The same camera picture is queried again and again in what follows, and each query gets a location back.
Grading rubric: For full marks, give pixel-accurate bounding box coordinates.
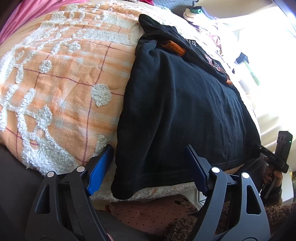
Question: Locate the pile of mixed clothes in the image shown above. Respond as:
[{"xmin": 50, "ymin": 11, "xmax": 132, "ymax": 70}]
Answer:
[{"xmin": 182, "ymin": 4, "xmax": 234, "ymax": 70}]

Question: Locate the pink dotted cartoon fabric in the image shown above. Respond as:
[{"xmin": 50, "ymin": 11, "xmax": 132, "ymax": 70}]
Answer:
[{"xmin": 105, "ymin": 194, "xmax": 198, "ymax": 235}]

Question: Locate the pink duvet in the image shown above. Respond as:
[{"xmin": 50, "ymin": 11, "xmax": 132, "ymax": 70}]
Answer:
[{"xmin": 1, "ymin": 1, "xmax": 85, "ymax": 43}]

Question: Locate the orange white patterned blanket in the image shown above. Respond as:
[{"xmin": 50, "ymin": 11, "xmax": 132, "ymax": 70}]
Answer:
[{"xmin": 0, "ymin": 0, "xmax": 204, "ymax": 202}]

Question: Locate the right hand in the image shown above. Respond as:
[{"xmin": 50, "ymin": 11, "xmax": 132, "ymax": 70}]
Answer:
[{"xmin": 261, "ymin": 156, "xmax": 283, "ymax": 207}]

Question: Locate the grey quilted headboard cover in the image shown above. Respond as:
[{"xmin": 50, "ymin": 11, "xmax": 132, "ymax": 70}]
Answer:
[{"xmin": 154, "ymin": 0, "xmax": 193, "ymax": 17}]

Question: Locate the red garment by headboard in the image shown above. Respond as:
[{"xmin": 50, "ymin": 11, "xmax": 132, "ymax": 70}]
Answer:
[{"xmin": 139, "ymin": 0, "xmax": 154, "ymax": 6}]

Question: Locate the black orange sweatshirt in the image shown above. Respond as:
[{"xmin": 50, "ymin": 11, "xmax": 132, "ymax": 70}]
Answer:
[{"xmin": 111, "ymin": 14, "xmax": 260, "ymax": 200}]

